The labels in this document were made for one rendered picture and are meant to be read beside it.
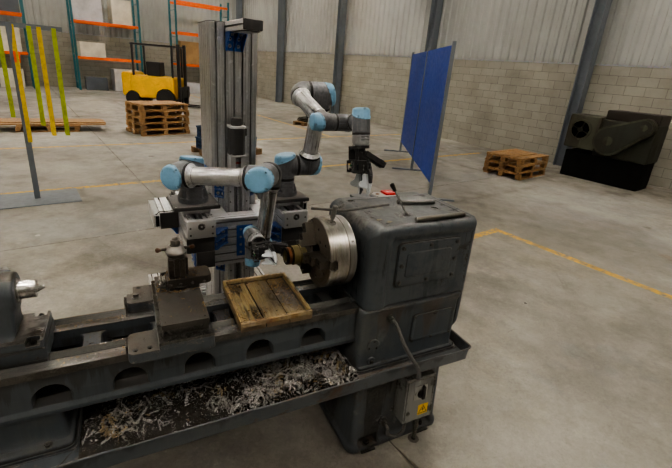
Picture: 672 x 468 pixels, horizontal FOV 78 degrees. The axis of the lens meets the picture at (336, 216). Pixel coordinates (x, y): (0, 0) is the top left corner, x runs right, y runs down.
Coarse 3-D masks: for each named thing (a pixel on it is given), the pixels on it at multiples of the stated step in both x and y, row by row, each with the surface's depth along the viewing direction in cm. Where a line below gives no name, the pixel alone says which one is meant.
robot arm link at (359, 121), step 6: (354, 108) 170; (360, 108) 168; (366, 108) 169; (354, 114) 169; (360, 114) 168; (366, 114) 169; (354, 120) 170; (360, 120) 168; (366, 120) 169; (354, 126) 170; (360, 126) 169; (366, 126) 169; (354, 132) 171; (360, 132) 169; (366, 132) 170
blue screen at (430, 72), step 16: (448, 48) 612; (416, 64) 897; (432, 64) 721; (448, 64) 603; (416, 80) 878; (432, 80) 709; (448, 80) 599; (416, 96) 861; (432, 96) 698; (416, 112) 844; (432, 112) 687; (416, 128) 823; (432, 128) 676; (400, 144) 1036; (416, 144) 812; (432, 144) 665; (416, 160) 797; (432, 160) 655; (432, 176) 648
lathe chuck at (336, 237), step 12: (324, 216) 183; (324, 228) 174; (336, 228) 175; (324, 240) 175; (336, 240) 172; (324, 252) 176; (336, 252) 171; (348, 252) 173; (348, 264) 174; (312, 276) 190; (324, 276) 178; (336, 276) 175
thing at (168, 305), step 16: (160, 272) 179; (160, 288) 166; (192, 288) 168; (160, 304) 155; (176, 304) 156; (192, 304) 157; (160, 320) 147; (176, 320) 147; (192, 320) 148; (208, 320) 150
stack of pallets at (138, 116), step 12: (132, 108) 962; (144, 108) 982; (156, 108) 1002; (168, 108) 1023; (180, 108) 1045; (132, 120) 991; (144, 120) 957; (156, 120) 1011; (168, 120) 1033; (180, 120) 1052; (144, 132) 962; (156, 132) 1021
